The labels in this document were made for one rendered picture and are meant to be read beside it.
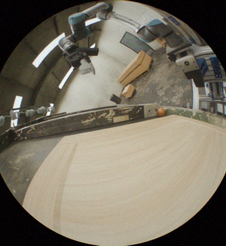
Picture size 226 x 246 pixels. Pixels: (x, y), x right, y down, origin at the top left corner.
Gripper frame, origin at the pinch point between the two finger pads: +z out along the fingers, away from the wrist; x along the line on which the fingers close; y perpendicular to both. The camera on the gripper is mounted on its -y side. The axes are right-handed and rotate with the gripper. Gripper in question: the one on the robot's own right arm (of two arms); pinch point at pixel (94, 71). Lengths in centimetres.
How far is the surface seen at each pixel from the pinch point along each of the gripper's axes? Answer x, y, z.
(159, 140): 22.0, 5.2, 26.5
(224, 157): 36.7, 1.1, 30.2
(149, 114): 1.0, -12.5, 33.1
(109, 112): -0.2, 5.7, 19.5
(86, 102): -488, -5, -74
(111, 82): -489, -251, -101
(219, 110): 38, -36, 43
